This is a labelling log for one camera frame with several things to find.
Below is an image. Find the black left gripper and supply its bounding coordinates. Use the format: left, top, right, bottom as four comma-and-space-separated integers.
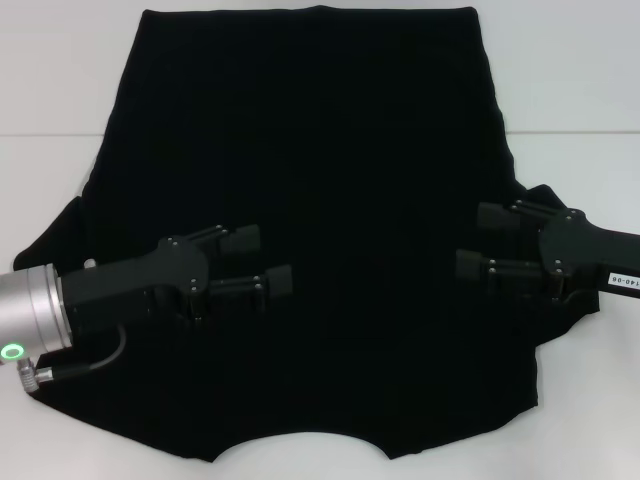
57, 224, 294, 331

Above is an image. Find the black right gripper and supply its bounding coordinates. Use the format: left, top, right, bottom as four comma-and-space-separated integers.
455, 199, 640, 301

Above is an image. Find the black shirt with FREE print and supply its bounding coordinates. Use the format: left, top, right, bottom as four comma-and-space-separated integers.
13, 4, 601, 451

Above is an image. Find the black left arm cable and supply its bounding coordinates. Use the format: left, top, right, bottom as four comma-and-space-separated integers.
18, 324, 127, 385

